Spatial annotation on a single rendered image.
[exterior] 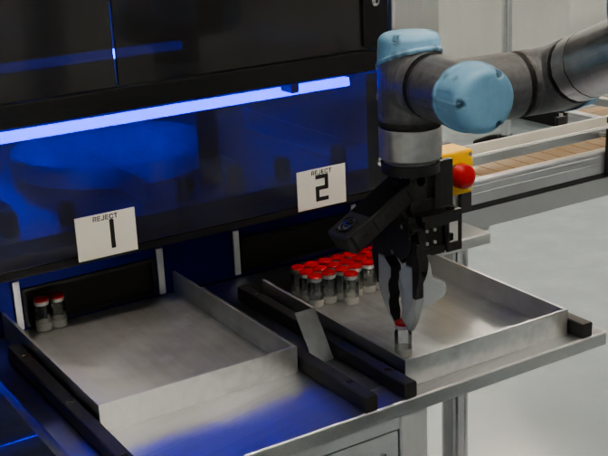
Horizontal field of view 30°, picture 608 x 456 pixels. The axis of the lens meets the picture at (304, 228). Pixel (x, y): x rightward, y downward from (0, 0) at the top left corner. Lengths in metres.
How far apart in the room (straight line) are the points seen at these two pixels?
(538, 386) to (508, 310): 1.80
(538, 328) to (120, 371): 0.53
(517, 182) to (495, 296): 0.50
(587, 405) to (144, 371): 2.02
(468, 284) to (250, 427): 0.48
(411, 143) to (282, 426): 0.36
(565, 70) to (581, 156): 0.93
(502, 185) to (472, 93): 0.85
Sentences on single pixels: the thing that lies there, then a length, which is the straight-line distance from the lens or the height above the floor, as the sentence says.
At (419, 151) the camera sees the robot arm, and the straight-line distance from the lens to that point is 1.33.
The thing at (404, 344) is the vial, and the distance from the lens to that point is 1.43.
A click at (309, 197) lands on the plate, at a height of 1.01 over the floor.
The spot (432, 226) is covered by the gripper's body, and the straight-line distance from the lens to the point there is 1.37.
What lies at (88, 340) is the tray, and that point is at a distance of 1.55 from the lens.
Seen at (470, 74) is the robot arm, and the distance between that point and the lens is 1.21.
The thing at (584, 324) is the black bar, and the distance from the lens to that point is 1.50.
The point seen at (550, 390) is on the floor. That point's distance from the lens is 3.36.
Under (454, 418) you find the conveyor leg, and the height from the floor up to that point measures 0.46.
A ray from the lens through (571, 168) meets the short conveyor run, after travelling 2.16.
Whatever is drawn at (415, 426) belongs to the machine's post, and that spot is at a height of 0.57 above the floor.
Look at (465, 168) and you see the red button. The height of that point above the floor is 1.01.
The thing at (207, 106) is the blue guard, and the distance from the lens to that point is 1.55.
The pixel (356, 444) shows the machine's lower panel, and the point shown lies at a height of 0.58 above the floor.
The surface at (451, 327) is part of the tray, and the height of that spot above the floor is 0.88.
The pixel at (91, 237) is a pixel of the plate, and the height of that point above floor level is 1.02.
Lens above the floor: 1.49
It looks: 18 degrees down
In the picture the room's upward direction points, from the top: 3 degrees counter-clockwise
